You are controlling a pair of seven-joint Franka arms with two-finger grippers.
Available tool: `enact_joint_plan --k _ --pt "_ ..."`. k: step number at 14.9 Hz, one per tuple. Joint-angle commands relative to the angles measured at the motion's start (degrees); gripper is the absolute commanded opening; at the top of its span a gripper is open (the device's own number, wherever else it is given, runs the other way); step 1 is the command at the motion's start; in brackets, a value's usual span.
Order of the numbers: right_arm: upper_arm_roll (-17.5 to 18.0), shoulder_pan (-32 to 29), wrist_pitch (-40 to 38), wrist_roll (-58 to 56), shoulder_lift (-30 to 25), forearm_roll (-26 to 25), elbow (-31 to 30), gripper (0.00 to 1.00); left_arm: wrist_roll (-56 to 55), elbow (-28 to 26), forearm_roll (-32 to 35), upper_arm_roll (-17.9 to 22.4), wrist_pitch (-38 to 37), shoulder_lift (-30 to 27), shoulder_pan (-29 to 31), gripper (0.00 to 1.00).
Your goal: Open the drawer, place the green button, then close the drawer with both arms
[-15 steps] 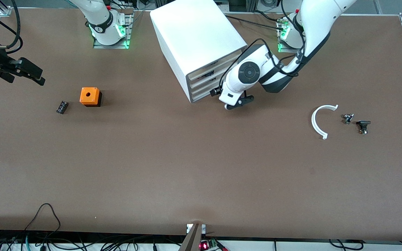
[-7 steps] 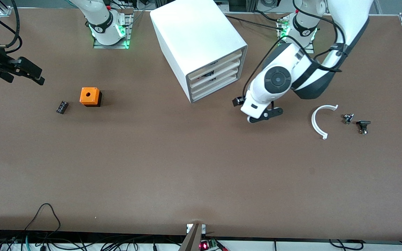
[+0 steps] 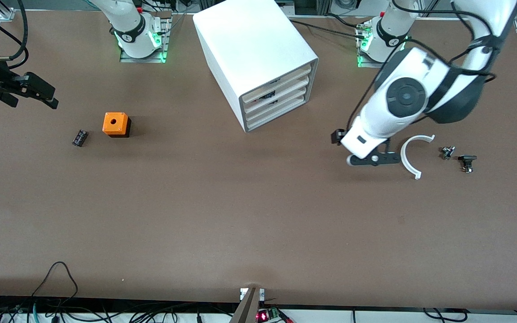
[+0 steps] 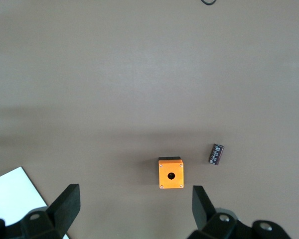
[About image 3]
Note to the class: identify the circuit board with red light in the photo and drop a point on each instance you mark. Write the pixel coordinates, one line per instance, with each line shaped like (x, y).
(263, 316)

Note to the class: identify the white drawer cabinet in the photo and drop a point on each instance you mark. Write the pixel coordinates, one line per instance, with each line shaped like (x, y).
(249, 40)

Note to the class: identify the orange box with hole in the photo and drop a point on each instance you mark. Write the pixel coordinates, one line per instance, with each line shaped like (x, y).
(115, 122)

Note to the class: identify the white curved plastic arc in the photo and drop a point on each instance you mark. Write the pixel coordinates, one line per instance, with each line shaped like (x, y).
(403, 157)

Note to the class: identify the grey metal camera bracket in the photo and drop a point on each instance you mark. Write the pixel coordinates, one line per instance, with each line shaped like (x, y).
(248, 309)

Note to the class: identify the small black contact part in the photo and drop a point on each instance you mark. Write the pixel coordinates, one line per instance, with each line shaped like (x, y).
(467, 158)

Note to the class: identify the white plastic drawer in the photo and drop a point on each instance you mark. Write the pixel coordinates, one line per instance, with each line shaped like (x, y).
(294, 80)
(285, 95)
(276, 111)

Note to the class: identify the small metal switch part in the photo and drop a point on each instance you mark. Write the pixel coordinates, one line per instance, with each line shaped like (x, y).
(447, 152)

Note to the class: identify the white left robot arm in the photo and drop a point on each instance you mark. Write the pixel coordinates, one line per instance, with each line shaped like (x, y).
(375, 121)

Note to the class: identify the small dark electronic part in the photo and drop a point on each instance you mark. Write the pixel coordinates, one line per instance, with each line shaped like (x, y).
(269, 95)

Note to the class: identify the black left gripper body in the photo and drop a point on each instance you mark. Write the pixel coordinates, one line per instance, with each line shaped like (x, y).
(339, 136)

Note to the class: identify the small black terminal block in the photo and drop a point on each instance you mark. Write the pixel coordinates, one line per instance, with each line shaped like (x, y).
(80, 138)

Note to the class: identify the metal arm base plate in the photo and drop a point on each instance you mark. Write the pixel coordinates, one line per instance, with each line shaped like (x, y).
(167, 40)
(361, 63)

